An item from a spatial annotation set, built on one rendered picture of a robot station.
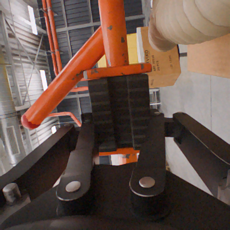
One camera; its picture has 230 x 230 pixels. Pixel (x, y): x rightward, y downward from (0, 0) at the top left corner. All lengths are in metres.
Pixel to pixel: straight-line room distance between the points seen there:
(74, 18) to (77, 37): 1.07
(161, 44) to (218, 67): 0.10
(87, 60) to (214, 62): 0.18
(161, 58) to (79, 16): 9.91
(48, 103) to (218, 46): 0.23
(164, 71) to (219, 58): 1.64
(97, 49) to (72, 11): 11.68
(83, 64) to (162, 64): 1.77
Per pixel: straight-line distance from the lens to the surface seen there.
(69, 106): 11.43
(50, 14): 8.83
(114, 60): 0.16
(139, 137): 0.15
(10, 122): 5.90
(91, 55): 0.18
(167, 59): 1.96
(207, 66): 0.31
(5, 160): 3.03
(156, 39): 0.21
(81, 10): 11.71
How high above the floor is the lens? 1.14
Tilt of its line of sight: 7 degrees up
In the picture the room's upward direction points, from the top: 96 degrees counter-clockwise
